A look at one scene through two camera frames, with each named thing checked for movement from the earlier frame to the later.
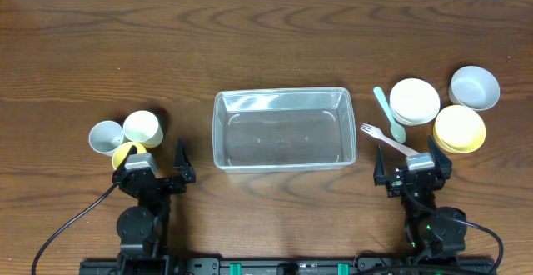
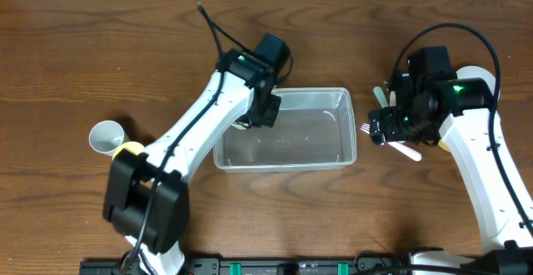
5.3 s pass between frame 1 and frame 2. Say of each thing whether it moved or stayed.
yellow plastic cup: stayed
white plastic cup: moved
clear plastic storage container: stayed
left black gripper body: moved
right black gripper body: moved
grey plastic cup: stayed
